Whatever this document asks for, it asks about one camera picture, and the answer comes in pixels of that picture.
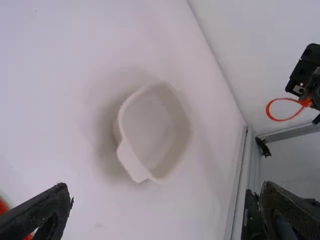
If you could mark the silver rails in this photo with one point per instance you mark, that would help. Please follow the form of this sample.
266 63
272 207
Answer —
241 175

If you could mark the white dish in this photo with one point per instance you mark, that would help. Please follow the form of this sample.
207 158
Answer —
155 132

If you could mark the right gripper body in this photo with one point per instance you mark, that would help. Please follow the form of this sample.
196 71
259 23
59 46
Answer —
300 72

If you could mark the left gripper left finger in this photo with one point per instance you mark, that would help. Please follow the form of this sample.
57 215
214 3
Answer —
32 217

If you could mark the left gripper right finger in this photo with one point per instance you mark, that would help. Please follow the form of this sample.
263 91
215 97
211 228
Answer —
295 212

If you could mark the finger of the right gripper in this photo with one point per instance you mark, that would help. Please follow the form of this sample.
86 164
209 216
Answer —
315 87

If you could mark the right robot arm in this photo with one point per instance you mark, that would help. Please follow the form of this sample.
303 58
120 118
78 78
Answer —
252 215

